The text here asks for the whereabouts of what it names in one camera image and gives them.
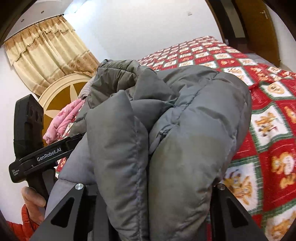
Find grey puffer jacket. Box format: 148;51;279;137
46;60;252;240

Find silver door handle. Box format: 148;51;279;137
260;10;268;19

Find brown wooden door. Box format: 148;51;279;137
235;0;280;67

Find person's left hand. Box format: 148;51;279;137
21;187;46;225

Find dark door frame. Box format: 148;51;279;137
206;0;250;53

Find cream wooden headboard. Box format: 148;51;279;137
38;73;91;135

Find beige patterned curtain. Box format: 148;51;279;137
4;16;99;96

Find striped pillow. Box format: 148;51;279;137
78;76;95;99

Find orange jacket sleeve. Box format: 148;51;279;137
5;204;40;241

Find red patchwork bedspread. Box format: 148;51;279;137
48;36;295;240

